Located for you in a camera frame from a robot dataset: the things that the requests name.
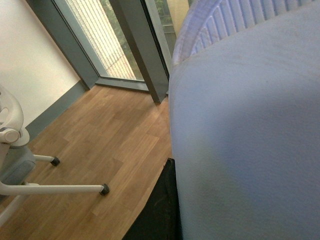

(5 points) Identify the white rolling stand base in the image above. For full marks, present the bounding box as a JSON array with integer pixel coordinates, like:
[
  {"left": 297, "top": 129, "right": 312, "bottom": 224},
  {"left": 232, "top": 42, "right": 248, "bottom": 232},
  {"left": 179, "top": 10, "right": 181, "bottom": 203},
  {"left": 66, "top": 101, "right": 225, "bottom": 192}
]
[{"left": 0, "top": 86, "right": 110, "bottom": 225}]

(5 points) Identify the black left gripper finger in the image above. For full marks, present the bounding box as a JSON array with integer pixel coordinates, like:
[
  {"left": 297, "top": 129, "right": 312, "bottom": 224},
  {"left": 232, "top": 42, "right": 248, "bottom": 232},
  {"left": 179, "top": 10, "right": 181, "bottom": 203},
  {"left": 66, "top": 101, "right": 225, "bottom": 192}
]
[{"left": 123, "top": 158, "right": 183, "bottom": 240}]

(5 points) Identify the light blue slipper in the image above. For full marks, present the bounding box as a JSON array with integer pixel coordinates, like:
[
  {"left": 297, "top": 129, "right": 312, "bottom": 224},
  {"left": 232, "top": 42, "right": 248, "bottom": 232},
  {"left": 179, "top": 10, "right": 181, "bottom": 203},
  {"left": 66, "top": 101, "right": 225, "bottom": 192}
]
[{"left": 168, "top": 0, "right": 320, "bottom": 240}]

